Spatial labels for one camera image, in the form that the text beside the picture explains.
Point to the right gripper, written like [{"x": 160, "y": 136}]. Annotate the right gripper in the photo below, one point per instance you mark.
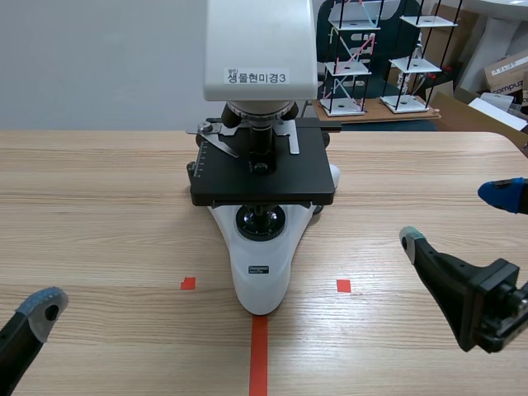
[{"x": 501, "y": 307}]

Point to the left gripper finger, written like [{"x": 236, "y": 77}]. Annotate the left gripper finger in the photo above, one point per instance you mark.
[{"x": 24, "y": 330}]

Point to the large open cardboard box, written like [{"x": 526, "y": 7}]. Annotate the large open cardboard box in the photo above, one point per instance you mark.
[{"x": 478, "y": 117}]

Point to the flat brown cardboard board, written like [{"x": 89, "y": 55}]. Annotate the flat brown cardboard board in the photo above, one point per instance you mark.
[{"x": 371, "y": 116}]

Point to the brown printed cardboard box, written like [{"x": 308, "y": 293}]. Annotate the brown printed cardboard box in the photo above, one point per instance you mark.
[{"x": 505, "y": 74}]

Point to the black rod tower, white shelves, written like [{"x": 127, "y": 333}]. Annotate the black rod tower, white shelves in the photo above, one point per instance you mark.
[{"x": 412, "y": 64}]

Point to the white wash basin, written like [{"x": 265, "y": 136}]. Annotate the white wash basin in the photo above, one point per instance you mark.
[{"x": 491, "y": 29}]

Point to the straw tower model, white shelves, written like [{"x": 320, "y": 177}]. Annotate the straw tower model, white shelves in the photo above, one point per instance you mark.
[{"x": 346, "y": 68}]

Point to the white and black microscope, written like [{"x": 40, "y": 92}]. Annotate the white and black microscope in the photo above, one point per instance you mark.
[{"x": 264, "y": 264}]

